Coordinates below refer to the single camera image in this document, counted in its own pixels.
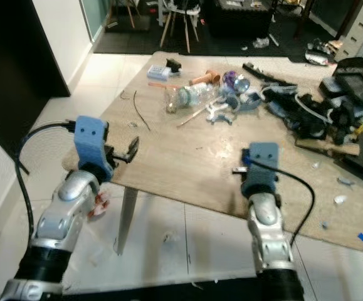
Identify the small white paper scrap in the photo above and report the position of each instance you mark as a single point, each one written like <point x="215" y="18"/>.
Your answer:
<point x="344" y="181"/>
<point x="340" y="199"/>

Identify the crumpled clear plastic wrap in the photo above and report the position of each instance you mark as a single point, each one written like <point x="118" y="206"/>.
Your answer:
<point x="99" y="204"/>

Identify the blue grey plastic parts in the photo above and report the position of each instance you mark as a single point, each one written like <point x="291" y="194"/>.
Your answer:
<point x="244" y="100"/>

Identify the flat wooden board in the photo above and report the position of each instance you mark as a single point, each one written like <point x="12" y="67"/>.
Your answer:
<point x="328" y="147"/>

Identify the clear plastic bottle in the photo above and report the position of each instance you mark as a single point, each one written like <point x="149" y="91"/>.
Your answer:
<point x="197" y="95"/>

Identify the tall black cabinet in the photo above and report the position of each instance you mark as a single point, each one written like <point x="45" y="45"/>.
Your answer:
<point x="18" y="50"/>

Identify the wooden leg chair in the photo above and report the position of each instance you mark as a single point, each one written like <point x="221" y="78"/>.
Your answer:
<point x="181" y="7"/>

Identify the low black cabinet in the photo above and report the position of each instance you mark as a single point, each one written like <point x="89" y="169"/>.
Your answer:
<point x="237" y="22"/>

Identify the clear glass jar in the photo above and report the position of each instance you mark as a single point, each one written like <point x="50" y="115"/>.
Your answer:
<point x="173" y="102"/>

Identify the black carrying case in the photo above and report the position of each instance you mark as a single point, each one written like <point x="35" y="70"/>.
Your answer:
<point x="353" y="81"/>

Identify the grey metal table leg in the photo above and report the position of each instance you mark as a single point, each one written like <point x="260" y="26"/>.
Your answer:
<point x="126" y="219"/>

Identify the long black bar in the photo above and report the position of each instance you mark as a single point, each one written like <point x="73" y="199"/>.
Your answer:
<point x="266" y="74"/>

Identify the black machine parts pile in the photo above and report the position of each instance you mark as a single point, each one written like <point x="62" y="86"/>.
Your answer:
<point x="313" y="119"/>

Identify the white plastic bracket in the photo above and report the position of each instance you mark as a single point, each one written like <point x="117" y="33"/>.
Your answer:
<point x="220" y="113"/>

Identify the thin wooden stick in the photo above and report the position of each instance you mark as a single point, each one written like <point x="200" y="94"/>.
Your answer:
<point x="194" y="116"/>

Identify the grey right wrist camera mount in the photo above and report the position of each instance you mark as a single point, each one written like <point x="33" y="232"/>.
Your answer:
<point x="261" y="166"/>

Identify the small white blue box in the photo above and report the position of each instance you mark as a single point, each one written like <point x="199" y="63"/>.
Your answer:
<point x="159" y="72"/>

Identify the purple round item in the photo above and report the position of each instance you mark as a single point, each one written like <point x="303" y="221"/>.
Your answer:
<point x="231" y="78"/>

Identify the crumpled white trash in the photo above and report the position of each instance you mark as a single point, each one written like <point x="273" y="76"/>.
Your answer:
<point x="261" y="43"/>

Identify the small black device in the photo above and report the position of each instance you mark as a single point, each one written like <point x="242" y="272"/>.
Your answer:
<point x="173" y="64"/>

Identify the silver drink can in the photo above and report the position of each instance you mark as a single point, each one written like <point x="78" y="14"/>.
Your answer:
<point x="319" y="59"/>

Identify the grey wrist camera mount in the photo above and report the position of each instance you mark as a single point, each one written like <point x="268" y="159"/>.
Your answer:
<point x="90" y="141"/>
<point x="261" y="166"/>

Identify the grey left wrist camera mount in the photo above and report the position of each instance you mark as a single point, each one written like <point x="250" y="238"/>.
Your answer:
<point x="90" y="141"/>

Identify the orange pen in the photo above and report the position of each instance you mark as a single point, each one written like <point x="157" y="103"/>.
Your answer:
<point x="159" y="85"/>

